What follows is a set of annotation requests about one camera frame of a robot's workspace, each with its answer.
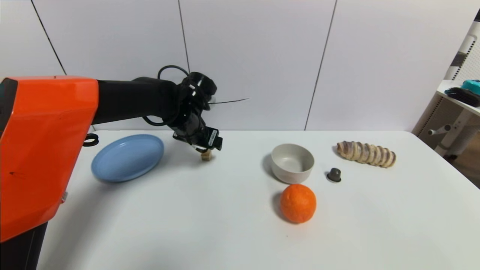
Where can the white adjustable desk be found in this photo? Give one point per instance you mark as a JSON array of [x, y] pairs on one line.
[[459, 127]]

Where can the orange fruit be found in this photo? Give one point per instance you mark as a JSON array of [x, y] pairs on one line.
[[298, 203]]

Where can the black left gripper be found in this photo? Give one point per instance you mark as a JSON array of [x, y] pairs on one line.
[[211, 140]]

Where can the teal container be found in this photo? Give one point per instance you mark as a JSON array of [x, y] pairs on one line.
[[472, 86]]

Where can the dark brown coffee capsule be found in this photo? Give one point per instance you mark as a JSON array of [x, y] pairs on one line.
[[334, 174]]

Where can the red cartoon milk carton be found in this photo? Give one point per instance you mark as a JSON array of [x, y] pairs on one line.
[[65, 197]]

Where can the blue round plate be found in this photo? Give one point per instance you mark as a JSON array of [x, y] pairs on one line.
[[125, 158]]

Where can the beige round bowl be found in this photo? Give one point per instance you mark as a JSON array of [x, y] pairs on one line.
[[291, 165]]

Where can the black bundled object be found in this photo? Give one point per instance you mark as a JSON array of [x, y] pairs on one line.
[[463, 96]]

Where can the orange and black left arm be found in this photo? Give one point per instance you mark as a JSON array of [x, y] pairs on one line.
[[45, 150]]

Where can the twisted striped bread loaf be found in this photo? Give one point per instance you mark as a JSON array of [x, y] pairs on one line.
[[366, 153]]

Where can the white pegboard panel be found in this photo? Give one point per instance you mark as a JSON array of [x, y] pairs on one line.
[[467, 52]]

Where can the black wrist camera with label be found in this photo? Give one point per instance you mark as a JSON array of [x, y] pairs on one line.
[[213, 138]]

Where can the small wooden cube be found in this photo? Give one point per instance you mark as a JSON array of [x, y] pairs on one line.
[[207, 156]]

